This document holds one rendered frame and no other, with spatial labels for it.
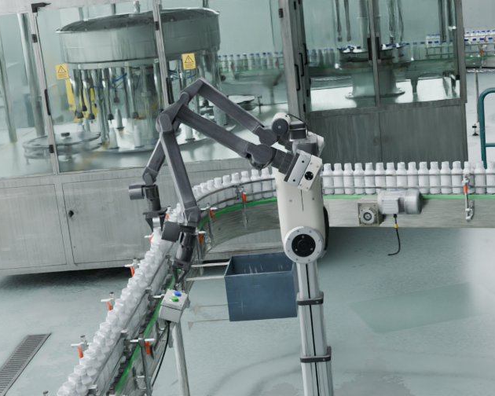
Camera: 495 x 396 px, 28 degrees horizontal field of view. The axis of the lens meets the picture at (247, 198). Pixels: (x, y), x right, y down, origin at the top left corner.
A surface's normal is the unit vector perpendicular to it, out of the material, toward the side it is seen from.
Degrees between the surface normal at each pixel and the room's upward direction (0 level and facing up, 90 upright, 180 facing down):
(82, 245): 90
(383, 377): 0
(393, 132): 90
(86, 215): 90
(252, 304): 90
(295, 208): 101
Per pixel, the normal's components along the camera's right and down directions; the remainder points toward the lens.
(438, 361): -0.11, -0.97
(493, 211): -0.39, 0.26
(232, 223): 0.65, 0.11
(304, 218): -0.07, 0.42
